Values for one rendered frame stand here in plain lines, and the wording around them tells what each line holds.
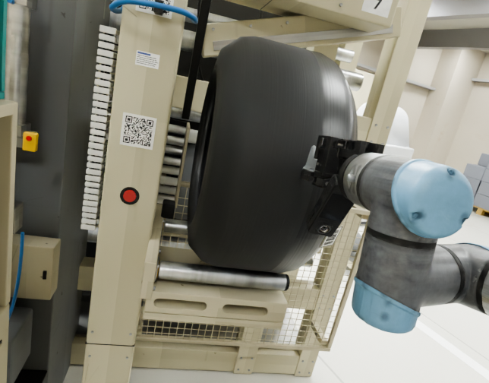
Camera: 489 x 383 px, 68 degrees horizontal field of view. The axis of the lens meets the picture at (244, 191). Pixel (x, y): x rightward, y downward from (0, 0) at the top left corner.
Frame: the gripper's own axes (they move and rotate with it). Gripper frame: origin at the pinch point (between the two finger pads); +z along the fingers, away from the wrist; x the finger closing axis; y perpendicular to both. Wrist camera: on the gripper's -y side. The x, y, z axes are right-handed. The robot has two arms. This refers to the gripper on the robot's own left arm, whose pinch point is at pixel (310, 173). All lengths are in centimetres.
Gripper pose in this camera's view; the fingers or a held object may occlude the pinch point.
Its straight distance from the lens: 70.5
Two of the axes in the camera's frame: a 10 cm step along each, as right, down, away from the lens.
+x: -9.6, -1.5, -2.2
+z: -1.9, -1.9, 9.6
